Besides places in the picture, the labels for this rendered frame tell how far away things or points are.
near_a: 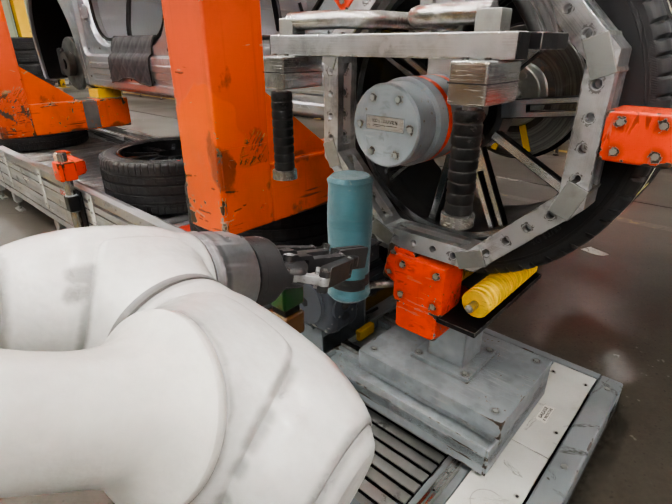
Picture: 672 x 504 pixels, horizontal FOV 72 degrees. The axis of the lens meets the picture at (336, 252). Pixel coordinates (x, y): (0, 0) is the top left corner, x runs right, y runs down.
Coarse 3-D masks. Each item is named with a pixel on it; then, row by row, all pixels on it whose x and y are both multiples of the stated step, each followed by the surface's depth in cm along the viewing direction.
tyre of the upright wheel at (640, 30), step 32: (608, 0) 66; (640, 0) 64; (640, 32) 65; (640, 64) 66; (640, 96) 67; (608, 192) 74; (640, 192) 81; (576, 224) 78; (608, 224) 77; (512, 256) 88; (544, 256) 84
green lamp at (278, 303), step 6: (294, 288) 65; (300, 288) 66; (282, 294) 64; (288, 294) 64; (294, 294) 65; (300, 294) 66; (276, 300) 65; (282, 300) 64; (288, 300) 64; (294, 300) 65; (300, 300) 66; (276, 306) 66; (282, 306) 65; (288, 306) 65; (294, 306) 66
